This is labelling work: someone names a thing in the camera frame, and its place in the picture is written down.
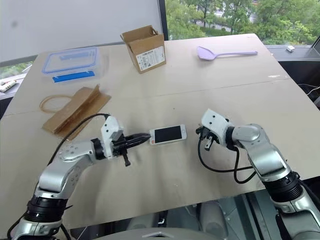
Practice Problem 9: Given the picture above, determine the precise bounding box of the clear container with blue lid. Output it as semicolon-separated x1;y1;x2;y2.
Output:
40;45;102;85

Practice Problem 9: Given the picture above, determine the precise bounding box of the white power strip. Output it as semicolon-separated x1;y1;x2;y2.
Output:
0;80;18;93

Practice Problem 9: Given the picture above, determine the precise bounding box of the dark window frame post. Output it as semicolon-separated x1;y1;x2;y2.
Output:
157;0;169;41

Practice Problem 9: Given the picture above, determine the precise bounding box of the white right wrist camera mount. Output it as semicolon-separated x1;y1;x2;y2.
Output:
200;108;231;146

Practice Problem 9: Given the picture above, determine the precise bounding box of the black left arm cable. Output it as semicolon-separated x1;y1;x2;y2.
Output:
45;113;111;174

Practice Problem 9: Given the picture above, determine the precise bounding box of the brown paper bag with handles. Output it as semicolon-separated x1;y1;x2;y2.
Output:
39;84;112;141

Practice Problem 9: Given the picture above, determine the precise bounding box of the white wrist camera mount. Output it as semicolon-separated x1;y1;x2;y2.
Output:
200;108;231;146
100;115;125;159

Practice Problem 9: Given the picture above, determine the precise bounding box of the purple plastic rice scoop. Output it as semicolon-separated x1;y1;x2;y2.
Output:
196;45;259;62

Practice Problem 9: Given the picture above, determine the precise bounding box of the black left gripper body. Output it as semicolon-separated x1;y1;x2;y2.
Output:
110;134;132;168

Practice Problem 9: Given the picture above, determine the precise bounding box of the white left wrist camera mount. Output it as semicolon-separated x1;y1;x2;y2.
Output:
100;115;125;159

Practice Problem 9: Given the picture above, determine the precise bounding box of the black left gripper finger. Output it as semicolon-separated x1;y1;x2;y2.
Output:
125;132;152;142
126;138;149;149

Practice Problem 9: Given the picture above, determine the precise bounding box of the thin light cable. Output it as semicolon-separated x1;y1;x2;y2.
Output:
298;83;320;101

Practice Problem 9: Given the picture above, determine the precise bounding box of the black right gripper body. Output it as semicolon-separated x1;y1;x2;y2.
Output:
195;125;221;152

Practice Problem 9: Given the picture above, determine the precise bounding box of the open brown cardboard box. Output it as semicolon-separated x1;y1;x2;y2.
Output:
119;24;168;75

